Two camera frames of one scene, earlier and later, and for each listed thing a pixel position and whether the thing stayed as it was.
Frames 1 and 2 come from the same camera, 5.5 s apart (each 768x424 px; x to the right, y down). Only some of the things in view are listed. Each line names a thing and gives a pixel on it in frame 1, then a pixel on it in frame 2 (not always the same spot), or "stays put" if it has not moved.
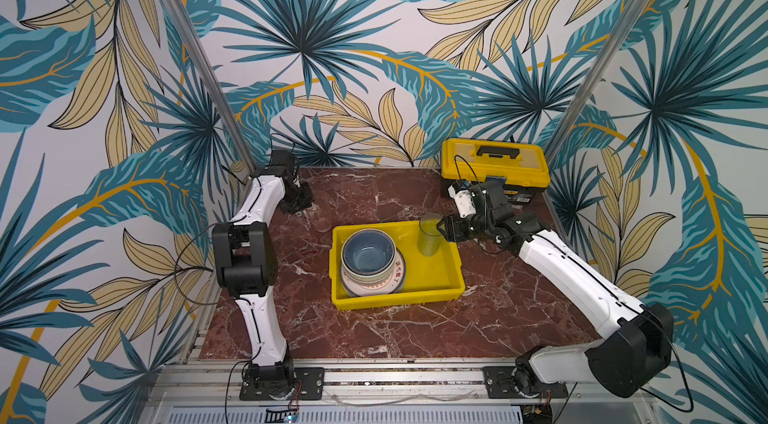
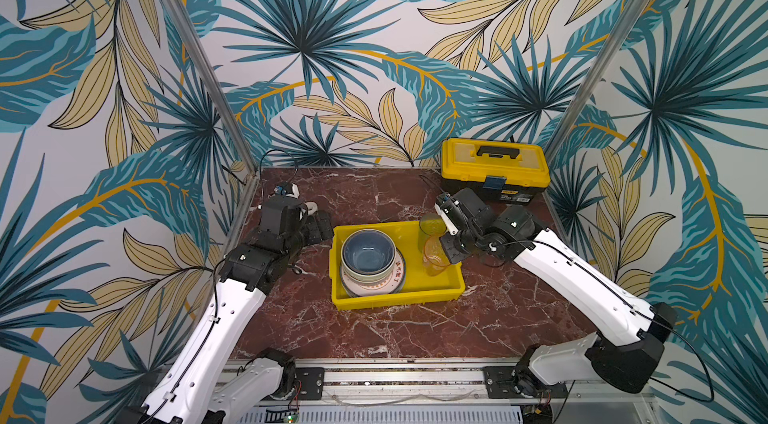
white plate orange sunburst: [380, 288] stays put
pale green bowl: [367, 281] stays put
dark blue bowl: [368, 252] stays put
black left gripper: [297, 199] → [321, 227]
